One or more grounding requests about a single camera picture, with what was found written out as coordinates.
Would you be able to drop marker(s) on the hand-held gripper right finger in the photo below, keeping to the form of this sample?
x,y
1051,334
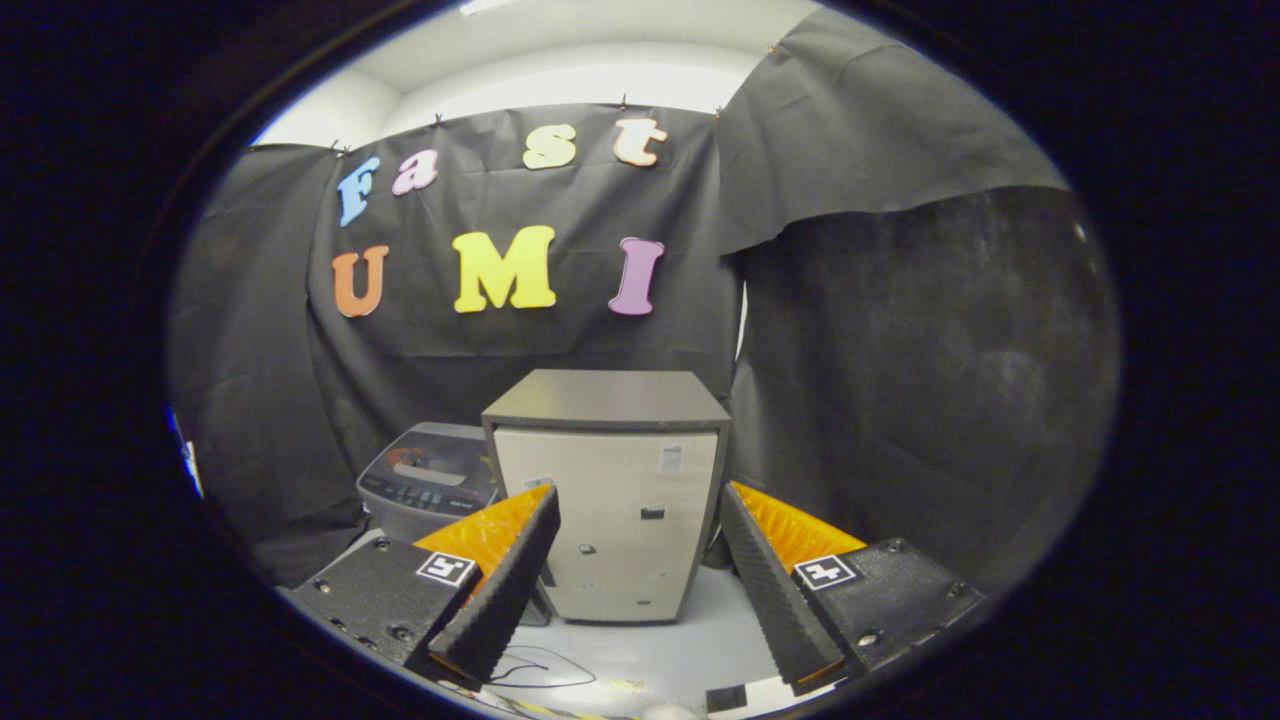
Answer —
x,y
775,600

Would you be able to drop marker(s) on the grey washing machine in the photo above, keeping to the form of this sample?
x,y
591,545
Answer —
x,y
385,512

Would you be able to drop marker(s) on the dark washing machine lid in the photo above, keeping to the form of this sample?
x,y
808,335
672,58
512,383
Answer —
x,y
440,455

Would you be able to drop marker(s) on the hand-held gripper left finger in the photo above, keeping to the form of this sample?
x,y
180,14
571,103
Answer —
x,y
500,600

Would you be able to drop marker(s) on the beige cabinet with grey top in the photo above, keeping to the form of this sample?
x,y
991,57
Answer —
x,y
610,500

